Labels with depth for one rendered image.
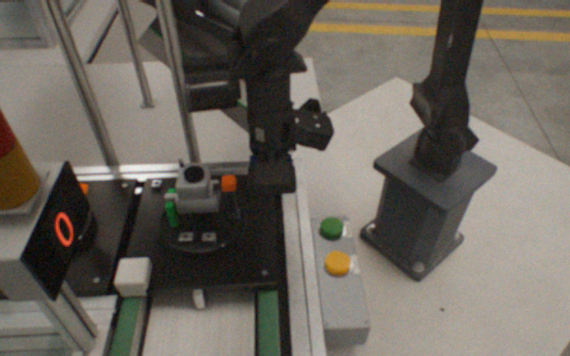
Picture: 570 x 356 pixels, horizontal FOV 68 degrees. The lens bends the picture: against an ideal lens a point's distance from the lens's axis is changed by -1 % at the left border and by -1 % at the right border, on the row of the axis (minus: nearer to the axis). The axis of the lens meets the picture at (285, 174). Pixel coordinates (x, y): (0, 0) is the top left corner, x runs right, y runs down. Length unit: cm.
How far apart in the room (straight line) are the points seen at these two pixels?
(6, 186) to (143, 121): 79
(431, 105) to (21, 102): 111
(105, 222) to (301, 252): 34
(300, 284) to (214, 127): 56
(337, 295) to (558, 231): 52
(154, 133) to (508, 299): 86
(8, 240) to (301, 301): 40
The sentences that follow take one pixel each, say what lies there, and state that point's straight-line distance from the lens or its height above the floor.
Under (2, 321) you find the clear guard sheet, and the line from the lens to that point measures 51.
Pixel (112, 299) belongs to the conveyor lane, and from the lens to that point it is 71.
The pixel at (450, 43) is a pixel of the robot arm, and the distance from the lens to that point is 58.
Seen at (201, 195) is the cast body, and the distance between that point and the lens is 65.
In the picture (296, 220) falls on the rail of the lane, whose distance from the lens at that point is 75.
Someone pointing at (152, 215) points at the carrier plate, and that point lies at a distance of 77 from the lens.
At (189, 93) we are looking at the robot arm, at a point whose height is 126.
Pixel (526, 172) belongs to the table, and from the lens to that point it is 112.
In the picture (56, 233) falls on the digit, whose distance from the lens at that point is 46.
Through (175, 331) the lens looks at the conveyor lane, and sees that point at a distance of 70.
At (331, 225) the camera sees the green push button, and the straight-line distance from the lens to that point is 73.
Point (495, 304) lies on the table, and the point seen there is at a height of 86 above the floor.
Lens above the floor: 153
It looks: 44 degrees down
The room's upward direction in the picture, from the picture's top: straight up
